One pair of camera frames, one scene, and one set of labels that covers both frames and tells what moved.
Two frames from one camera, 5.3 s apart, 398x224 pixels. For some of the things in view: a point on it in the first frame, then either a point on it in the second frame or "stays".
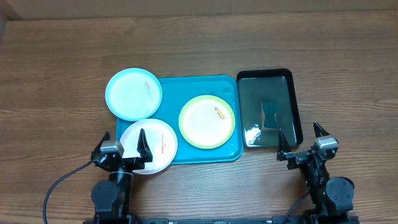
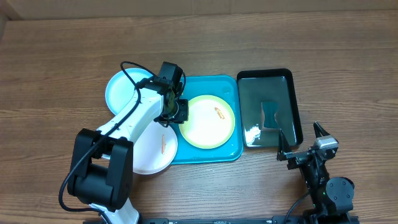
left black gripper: x=136 y=162 to x=183 y=116
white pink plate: x=160 y=139 stays
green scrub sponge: x=268 y=109 stays
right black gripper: x=301 y=155 stays
